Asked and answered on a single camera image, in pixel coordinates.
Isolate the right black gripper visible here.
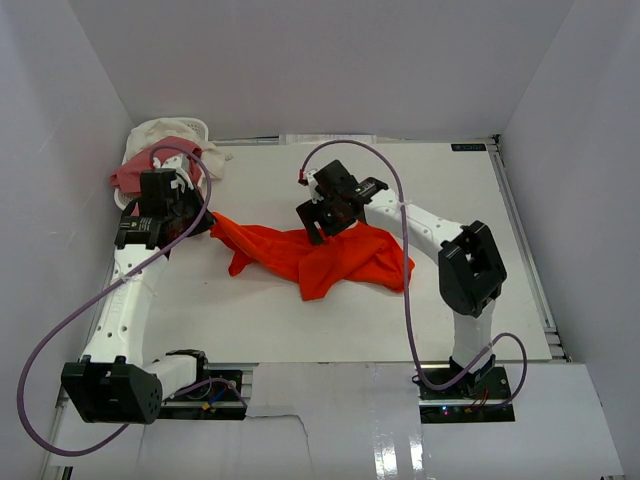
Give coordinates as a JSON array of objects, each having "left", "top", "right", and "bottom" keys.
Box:
[{"left": 296, "top": 195, "right": 356, "bottom": 248}]

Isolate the orange t-shirt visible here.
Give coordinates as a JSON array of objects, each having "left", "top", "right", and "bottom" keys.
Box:
[{"left": 210, "top": 213, "right": 415, "bottom": 301}]

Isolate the pink t-shirt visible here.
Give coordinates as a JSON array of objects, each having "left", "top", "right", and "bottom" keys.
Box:
[{"left": 109, "top": 136, "right": 202, "bottom": 196}]

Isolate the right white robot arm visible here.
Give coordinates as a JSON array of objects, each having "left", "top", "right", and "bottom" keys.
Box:
[{"left": 296, "top": 160, "right": 507, "bottom": 399}]

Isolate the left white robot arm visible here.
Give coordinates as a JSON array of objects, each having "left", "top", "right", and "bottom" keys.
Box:
[{"left": 61, "top": 168, "right": 214, "bottom": 424}]

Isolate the cream white t-shirt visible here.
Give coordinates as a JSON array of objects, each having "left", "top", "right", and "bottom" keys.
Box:
[{"left": 122, "top": 117, "right": 231, "bottom": 180}]

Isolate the white laundry basket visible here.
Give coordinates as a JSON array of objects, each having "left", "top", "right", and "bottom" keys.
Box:
[{"left": 112, "top": 115, "right": 210, "bottom": 211}]

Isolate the dark label sticker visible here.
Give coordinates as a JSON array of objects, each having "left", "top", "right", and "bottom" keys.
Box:
[{"left": 450, "top": 143, "right": 487, "bottom": 152}]

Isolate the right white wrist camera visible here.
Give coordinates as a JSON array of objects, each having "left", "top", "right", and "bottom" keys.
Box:
[{"left": 298, "top": 169, "right": 323, "bottom": 203}]

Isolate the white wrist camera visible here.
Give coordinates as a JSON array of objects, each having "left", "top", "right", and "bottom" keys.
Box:
[
  {"left": 298, "top": 169, "right": 323, "bottom": 203},
  {"left": 152, "top": 154, "right": 196, "bottom": 193}
]

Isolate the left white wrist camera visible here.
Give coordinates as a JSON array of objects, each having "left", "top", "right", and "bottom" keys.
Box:
[{"left": 152, "top": 154, "right": 196, "bottom": 193}]

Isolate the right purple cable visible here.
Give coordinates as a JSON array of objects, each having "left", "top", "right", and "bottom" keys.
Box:
[{"left": 299, "top": 139, "right": 529, "bottom": 407}]

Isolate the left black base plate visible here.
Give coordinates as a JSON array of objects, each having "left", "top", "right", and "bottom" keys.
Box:
[{"left": 158, "top": 366, "right": 253, "bottom": 421}]

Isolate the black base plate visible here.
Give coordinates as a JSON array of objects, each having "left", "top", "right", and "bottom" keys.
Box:
[
  {"left": 158, "top": 366, "right": 253, "bottom": 421},
  {"left": 412, "top": 367, "right": 516, "bottom": 425}
]

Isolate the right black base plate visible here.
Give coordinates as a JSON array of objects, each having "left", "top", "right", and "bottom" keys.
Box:
[{"left": 412, "top": 367, "right": 516, "bottom": 425}]

